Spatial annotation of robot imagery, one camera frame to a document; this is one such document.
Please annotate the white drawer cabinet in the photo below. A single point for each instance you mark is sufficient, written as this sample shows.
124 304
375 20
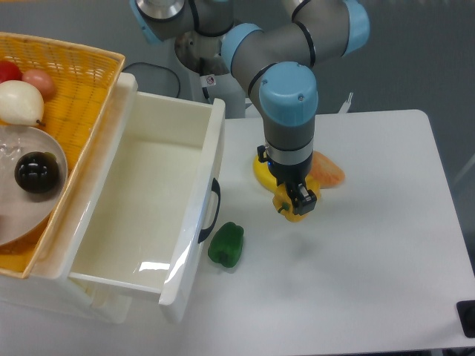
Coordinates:
51 285

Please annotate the dark purple eggplant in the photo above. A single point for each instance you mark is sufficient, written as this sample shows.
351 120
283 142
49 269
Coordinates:
37 172

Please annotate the green bell pepper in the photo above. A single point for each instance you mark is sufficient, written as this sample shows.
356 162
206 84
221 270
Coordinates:
226 245

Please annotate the grey round plate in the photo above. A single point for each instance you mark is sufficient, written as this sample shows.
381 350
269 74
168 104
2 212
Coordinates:
21 212

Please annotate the yellow bell pepper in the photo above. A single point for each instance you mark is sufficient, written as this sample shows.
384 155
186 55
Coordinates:
281 200

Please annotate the yellow banana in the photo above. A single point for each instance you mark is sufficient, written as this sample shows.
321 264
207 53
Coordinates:
263 175

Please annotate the black corner object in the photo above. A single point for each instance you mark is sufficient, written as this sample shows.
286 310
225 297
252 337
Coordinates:
466 312

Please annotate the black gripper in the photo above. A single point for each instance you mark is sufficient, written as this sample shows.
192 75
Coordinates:
302 199

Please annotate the dark blue drawer handle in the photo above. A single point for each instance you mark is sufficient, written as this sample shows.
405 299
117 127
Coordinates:
212 211

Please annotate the orange fruit wedge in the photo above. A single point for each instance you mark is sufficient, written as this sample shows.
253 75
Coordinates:
325 171

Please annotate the white table clamp bracket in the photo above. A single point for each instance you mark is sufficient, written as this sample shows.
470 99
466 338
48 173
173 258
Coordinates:
345 107

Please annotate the open white upper drawer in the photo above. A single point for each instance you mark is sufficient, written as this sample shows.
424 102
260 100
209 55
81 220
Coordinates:
141 241

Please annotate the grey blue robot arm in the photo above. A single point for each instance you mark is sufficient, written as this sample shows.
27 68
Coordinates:
274 68

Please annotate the red tomato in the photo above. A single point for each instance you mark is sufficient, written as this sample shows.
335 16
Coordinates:
9 71

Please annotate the white onion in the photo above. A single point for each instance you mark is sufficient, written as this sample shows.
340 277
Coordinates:
21 103

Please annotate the yellow woven basket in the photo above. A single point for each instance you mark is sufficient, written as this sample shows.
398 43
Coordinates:
84 77

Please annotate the clear plastic wrap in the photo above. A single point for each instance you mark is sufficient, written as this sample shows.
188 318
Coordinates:
11 145

